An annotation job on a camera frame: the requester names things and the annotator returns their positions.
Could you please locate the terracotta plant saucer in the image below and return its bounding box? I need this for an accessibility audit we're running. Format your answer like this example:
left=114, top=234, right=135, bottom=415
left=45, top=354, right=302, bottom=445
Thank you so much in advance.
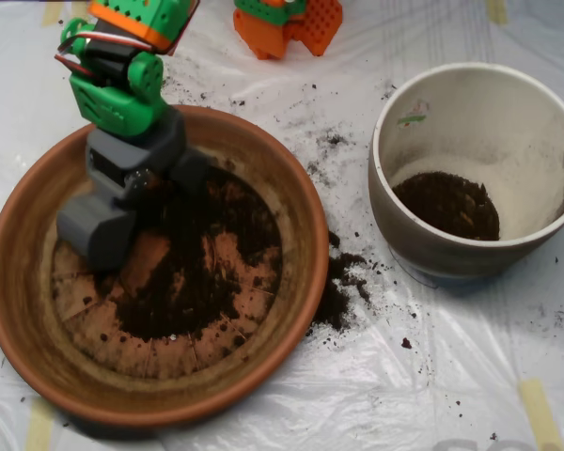
left=0, top=103, right=330, bottom=428

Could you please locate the clear plastic cover sheet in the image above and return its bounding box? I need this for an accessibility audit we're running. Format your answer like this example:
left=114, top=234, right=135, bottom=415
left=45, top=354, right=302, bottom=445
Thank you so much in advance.
left=0, top=0, right=564, bottom=451

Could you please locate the orange honeycomb robot base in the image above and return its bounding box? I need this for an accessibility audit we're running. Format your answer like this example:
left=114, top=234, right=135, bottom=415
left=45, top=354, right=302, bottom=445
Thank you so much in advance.
left=286, top=0, right=344, bottom=57

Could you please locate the spilled soil heap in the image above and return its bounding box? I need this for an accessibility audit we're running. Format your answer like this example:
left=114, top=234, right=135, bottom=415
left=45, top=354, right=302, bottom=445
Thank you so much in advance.
left=308, top=229, right=372, bottom=334

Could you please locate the dark soil pile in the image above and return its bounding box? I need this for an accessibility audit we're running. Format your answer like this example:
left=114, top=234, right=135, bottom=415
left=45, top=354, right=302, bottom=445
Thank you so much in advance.
left=101, top=166, right=283, bottom=344

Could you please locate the dark forearm servo cable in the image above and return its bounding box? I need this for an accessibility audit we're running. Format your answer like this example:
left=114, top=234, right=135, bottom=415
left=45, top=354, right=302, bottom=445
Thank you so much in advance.
left=164, top=0, right=202, bottom=55

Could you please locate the white ceramic pot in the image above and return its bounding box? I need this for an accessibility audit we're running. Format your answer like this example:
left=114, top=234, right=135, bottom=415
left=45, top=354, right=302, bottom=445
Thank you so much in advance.
left=367, top=62, right=564, bottom=281

